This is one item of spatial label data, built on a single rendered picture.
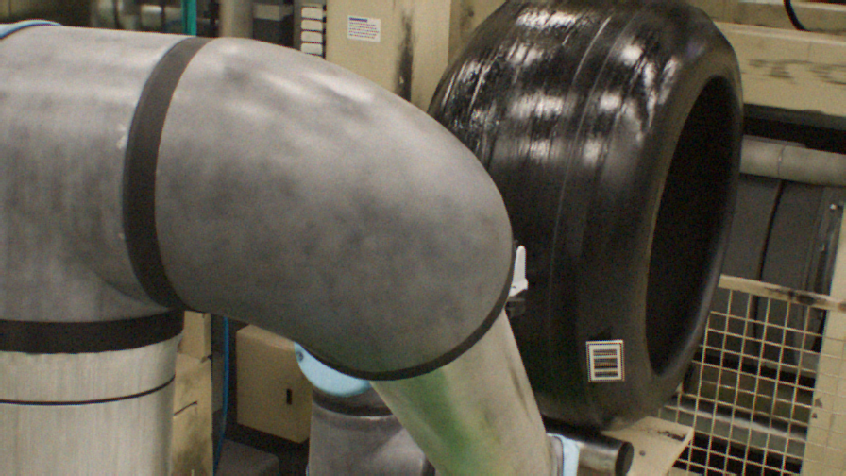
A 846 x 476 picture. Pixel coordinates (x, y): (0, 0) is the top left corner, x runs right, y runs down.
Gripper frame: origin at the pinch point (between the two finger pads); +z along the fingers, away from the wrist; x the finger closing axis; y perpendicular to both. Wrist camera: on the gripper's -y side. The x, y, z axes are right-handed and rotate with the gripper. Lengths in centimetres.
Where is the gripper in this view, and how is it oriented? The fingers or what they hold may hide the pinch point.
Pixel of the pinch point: (513, 286)
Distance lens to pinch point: 128.1
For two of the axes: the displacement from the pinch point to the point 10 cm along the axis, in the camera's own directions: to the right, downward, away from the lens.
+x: -8.8, -1.9, 4.5
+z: 4.7, -1.4, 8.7
